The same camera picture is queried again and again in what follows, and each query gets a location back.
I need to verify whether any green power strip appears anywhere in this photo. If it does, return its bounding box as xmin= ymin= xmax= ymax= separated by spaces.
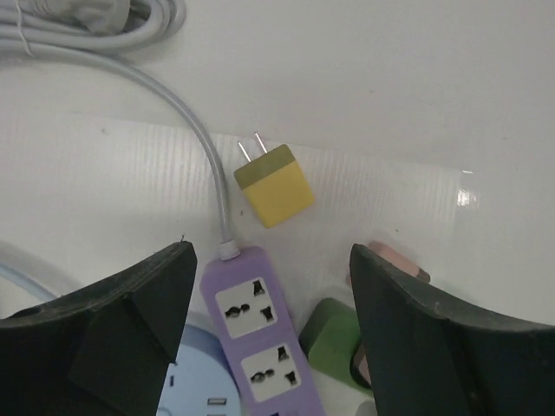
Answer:
xmin=299 ymin=297 xmax=373 ymax=396

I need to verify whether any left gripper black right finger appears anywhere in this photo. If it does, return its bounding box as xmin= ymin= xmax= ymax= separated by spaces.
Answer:
xmin=349 ymin=244 xmax=554 ymax=415

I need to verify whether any pink plug adapter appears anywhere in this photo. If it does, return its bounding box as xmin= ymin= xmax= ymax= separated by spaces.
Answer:
xmin=350 ymin=342 xmax=371 ymax=389
xmin=366 ymin=240 xmax=431 ymax=283

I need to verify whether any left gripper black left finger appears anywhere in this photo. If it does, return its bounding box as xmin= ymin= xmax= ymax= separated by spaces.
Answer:
xmin=1 ymin=241 xmax=197 ymax=415

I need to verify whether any grey cord of purple strip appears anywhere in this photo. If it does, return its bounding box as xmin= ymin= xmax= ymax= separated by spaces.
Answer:
xmin=0 ymin=0 xmax=242 ymax=261

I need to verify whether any light blue coiled cord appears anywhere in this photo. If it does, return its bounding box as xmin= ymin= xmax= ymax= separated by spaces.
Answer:
xmin=0 ymin=263 xmax=57 ymax=304

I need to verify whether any purple power strip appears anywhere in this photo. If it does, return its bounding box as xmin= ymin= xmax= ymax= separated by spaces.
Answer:
xmin=200 ymin=246 xmax=325 ymax=416

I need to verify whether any yellow plug adapter upper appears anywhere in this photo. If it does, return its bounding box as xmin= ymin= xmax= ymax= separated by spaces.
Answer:
xmin=234 ymin=133 xmax=315 ymax=229

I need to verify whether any round blue power strip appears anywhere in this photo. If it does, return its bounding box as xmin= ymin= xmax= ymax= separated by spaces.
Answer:
xmin=157 ymin=324 xmax=243 ymax=416

